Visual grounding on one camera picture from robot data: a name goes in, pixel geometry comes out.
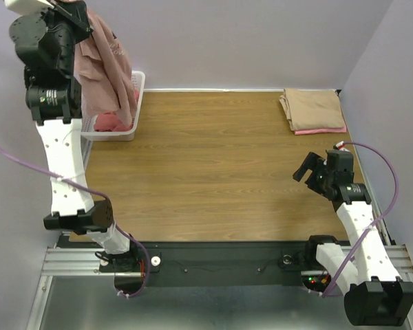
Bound pink printed t shirt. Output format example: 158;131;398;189
75;8;136;126

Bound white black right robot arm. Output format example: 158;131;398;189
293;148;413;327

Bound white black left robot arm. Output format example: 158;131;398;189
5;1;145;272

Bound folded pink t shirt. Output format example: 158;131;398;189
294;122;347;135

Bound folded beige t shirt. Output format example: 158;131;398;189
279;88;346;133

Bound silver round knob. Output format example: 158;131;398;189
282;254;294;266

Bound circuit board with leds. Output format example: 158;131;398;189
302;273;331;292

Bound crumpled red t shirt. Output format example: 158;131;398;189
94;91;137;132

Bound white plastic basket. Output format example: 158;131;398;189
81;70;146;142

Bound white round knob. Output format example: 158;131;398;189
151;256;161;267

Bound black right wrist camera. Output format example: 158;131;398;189
326;149;354;173

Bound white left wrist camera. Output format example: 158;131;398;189
3;0;54;16

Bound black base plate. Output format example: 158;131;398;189
98;240;345;298

